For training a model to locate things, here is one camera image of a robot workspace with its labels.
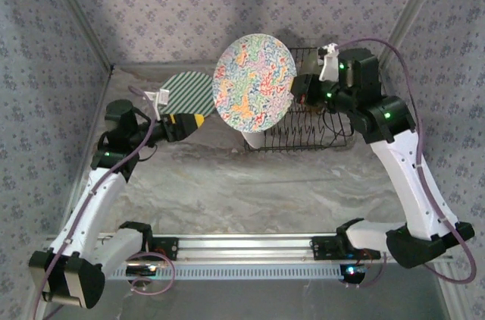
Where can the white plate with striped rim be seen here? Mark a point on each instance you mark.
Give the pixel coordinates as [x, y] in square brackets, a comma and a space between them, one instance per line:
[254, 140]

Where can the aluminium mounting rail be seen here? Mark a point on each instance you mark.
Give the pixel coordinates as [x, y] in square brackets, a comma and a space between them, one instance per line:
[246, 246]

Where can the aluminium frame post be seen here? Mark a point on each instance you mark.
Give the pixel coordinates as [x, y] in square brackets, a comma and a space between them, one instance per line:
[416, 9]
[77, 11]

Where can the grey metal sheet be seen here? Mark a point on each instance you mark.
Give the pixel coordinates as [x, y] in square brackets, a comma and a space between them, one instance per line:
[246, 301]

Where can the green striped plate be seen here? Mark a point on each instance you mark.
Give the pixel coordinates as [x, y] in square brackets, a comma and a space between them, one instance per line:
[189, 92]

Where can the black controller board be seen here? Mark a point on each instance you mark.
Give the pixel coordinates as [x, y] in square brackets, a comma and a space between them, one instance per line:
[352, 272]
[141, 270]

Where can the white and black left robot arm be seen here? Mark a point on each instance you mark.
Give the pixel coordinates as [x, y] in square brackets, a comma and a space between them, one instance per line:
[91, 206]

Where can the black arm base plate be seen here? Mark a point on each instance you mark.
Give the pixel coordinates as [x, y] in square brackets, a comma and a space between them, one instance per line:
[166, 248]
[326, 248]

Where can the multicolour squiggle pattern plate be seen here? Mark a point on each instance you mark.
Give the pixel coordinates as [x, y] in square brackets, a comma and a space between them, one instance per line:
[254, 81]

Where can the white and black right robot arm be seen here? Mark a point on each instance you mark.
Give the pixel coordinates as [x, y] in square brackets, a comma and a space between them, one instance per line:
[409, 183]

